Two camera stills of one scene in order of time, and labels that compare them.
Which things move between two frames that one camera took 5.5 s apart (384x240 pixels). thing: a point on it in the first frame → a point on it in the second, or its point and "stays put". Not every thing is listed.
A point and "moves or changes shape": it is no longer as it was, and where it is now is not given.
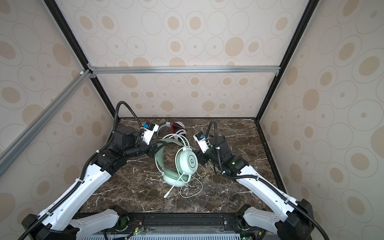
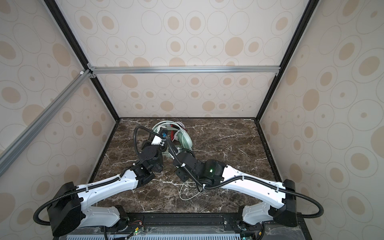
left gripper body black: (141, 148) → (157, 149)
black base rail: (179, 226) stays put
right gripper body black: (207, 156) → (181, 177)
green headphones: (186, 161) moves or changes shape
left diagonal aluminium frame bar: (12, 150) stays put
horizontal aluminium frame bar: (92, 71) stays put
